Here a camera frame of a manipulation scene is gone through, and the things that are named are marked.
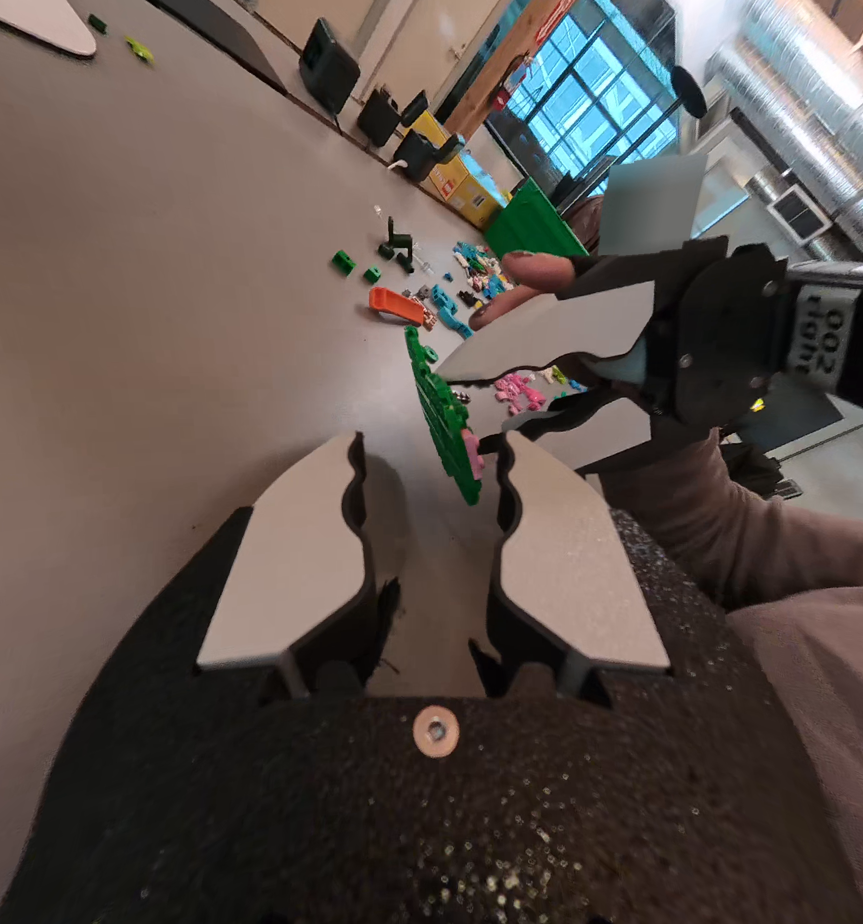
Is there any person's right hand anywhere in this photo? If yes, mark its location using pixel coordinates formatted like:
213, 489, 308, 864
469, 251, 577, 332

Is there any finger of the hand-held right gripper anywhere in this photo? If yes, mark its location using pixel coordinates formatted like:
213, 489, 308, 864
504, 396, 653, 470
437, 280, 656, 385

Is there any large silver air duct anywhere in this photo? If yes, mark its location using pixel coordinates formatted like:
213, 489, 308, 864
706, 0, 863, 264

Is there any dark green lego figure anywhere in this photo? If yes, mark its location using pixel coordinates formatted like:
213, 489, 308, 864
377, 217, 419, 276

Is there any person's right forearm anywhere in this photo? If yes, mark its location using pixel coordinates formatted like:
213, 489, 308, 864
597, 429, 863, 609

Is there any green lego plate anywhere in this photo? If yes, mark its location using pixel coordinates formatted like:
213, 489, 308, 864
404, 326, 484, 506

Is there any pile of lego bricks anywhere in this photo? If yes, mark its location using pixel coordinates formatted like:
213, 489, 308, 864
403, 242, 520, 340

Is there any yellow lego box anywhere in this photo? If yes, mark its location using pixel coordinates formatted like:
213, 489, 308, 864
411, 110, 510, 231

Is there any small duct vent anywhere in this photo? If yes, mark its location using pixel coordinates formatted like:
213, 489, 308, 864
766, 183, 834, 247

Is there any black cable tray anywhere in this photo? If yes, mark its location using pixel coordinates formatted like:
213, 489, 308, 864
150, 0, 289, 95

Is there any red fire extinguisher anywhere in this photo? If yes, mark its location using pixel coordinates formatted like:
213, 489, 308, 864
502, 61, 534, 111

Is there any orange brick separator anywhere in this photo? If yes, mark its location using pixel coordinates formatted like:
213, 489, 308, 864
368, 286, 427, 326

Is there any dark power station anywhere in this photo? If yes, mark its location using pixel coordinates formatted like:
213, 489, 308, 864
299, 18, 362, 115

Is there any black round lamp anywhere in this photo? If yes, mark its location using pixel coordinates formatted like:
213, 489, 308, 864
670, 65, 709, 121

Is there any heap of pink bricks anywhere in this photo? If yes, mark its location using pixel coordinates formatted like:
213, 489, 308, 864
492, 371, 548, 414

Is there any wooden beam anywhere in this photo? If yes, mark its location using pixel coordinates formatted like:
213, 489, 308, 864
442, 0, 578, 142

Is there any person's torso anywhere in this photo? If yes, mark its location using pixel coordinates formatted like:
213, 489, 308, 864
726, 585, 863, 924

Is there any green bin stack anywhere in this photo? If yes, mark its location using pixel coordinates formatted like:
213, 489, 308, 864
483, 178, 591, 259

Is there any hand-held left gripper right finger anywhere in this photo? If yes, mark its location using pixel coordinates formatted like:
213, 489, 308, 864
485, 432, 672, 676

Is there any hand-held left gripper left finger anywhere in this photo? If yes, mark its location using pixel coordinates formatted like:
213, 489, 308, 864
195, 432, 378, 672

